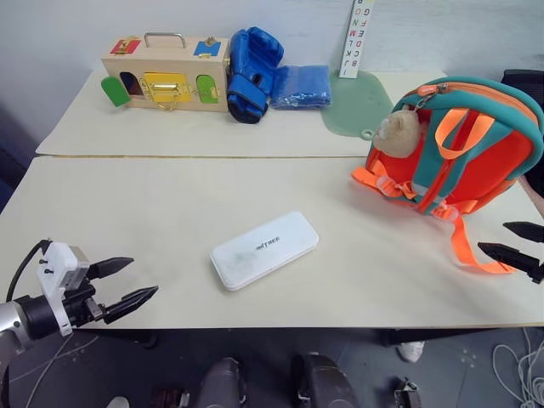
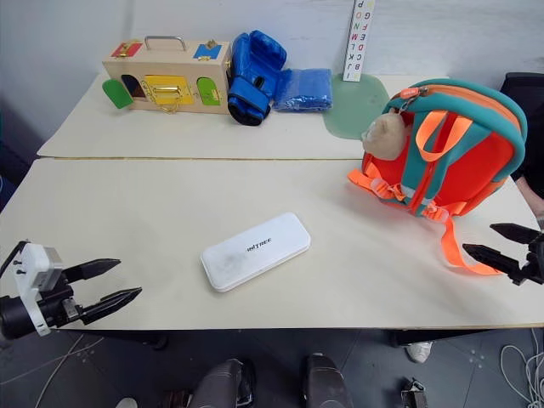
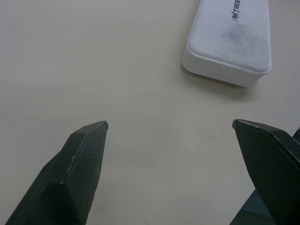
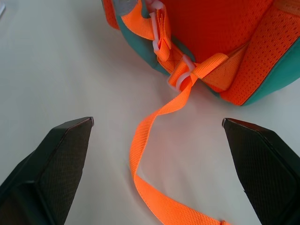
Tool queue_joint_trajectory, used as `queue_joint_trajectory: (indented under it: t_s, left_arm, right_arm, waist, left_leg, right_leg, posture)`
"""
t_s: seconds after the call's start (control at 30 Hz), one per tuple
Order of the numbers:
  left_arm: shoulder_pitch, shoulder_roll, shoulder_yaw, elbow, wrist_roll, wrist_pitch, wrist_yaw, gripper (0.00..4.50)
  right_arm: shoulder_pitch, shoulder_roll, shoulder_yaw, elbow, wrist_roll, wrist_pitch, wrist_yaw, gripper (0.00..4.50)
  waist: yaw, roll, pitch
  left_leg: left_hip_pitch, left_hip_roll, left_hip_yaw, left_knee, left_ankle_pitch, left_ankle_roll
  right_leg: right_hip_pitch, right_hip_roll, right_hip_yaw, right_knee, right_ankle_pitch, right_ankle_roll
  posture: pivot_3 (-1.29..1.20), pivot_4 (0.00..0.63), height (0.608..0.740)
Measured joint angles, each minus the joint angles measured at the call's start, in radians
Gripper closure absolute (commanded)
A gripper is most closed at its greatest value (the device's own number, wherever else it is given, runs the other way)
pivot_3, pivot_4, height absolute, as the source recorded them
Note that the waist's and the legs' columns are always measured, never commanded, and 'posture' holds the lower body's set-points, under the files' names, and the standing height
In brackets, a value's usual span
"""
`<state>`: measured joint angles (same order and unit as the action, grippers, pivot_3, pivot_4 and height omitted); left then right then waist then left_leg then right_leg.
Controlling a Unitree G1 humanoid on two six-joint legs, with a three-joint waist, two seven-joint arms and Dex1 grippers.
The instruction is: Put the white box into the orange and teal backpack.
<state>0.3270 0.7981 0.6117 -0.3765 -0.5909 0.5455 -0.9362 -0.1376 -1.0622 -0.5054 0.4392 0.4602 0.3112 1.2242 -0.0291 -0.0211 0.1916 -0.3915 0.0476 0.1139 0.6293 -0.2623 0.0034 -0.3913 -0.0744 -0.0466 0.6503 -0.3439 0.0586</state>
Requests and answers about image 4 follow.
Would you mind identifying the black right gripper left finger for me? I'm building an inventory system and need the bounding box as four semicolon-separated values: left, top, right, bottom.
0;116;95;225

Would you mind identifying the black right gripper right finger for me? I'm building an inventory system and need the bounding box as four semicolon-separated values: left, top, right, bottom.
222;118;300;225

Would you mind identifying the orange and teal backpack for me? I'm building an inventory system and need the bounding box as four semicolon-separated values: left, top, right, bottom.
101;0;300;225

